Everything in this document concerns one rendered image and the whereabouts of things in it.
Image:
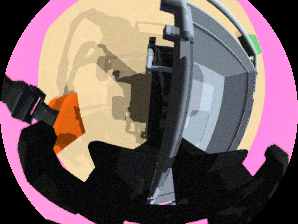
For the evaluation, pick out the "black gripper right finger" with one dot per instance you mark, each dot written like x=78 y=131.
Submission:
x=192 y=167

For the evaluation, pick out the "small green block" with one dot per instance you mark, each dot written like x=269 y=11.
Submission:
x=246 y=46

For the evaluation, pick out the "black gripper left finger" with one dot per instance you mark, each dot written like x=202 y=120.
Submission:
x=139 y=162

